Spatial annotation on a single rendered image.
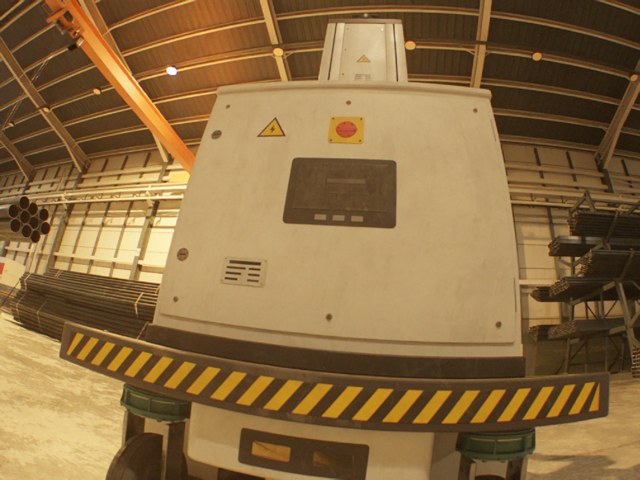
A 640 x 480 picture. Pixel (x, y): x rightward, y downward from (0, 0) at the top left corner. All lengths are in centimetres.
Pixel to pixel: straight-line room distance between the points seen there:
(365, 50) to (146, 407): 140
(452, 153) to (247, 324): 42
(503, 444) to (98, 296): 422
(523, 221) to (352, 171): 1179
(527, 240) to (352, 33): 1093
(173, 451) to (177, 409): 7
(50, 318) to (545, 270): 1231
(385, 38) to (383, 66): 21
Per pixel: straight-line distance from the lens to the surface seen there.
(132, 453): 52
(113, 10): 1330
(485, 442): 45
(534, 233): 1224
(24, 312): 544
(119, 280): 490
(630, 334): 759
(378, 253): 48
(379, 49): 150
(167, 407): 50
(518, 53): 1159
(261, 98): 69
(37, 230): 445
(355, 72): 138
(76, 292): 469
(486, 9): 1014
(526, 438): 46
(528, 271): 1166
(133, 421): 56
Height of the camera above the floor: 33
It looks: 21 degrees up
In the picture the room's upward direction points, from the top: 6 degrees clockwise
